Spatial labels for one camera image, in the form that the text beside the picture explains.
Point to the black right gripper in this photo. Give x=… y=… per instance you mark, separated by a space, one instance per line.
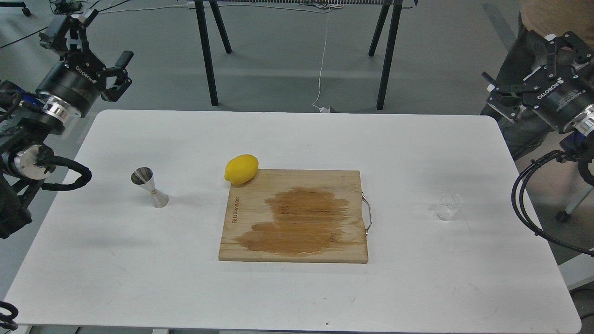
x=566 y=102

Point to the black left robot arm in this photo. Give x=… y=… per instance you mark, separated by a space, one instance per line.
x=27 y=163

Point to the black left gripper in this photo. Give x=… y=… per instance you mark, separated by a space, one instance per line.
x=68 y=80

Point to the yellow lemon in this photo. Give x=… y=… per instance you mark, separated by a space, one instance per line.
x=241 y=169

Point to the steel double jigger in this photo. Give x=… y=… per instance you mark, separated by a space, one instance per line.
x=144 y=178

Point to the small clear glass cup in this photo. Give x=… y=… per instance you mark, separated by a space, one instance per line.
x=447 y=206

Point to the wooden cutting board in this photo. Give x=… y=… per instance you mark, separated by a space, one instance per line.
x=296 y=216

